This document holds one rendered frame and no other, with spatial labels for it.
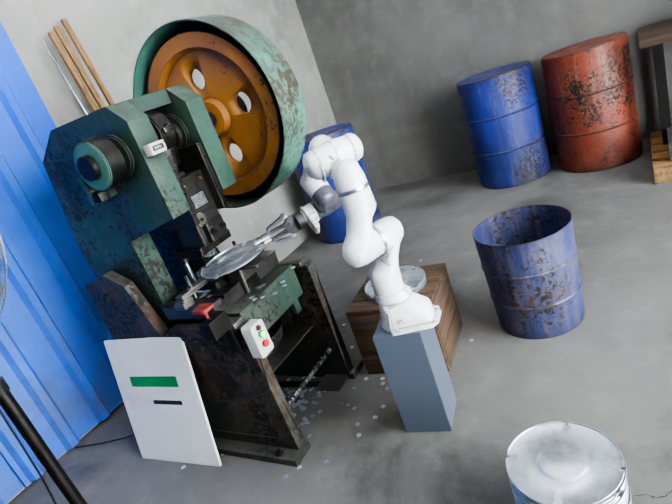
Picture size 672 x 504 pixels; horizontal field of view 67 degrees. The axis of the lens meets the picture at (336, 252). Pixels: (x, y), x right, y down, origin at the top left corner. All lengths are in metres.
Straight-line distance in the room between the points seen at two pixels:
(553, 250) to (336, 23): 3.64
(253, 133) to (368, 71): 3.04
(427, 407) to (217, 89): 1.57
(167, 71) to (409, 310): 1.51
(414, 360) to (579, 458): 0.63
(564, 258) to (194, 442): 1.76
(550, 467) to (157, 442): 1.74
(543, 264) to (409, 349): 0.71
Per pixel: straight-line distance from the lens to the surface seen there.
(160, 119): 2.10
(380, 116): 5.26
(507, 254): 2.21
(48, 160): 2.38
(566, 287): 2.35
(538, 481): 1.53
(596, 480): 1.53
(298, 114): 2.20
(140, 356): 2.43
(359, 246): 1.67
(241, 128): 2.33
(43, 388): 3.07
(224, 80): 2.32
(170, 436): 2.53
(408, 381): 1.95
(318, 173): 1.71
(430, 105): 5.06
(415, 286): 2.30
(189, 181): 2.10
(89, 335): 3.20
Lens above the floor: 1.39
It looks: 20 degrees down
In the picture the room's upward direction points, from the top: 20 degrees counter-clockwise
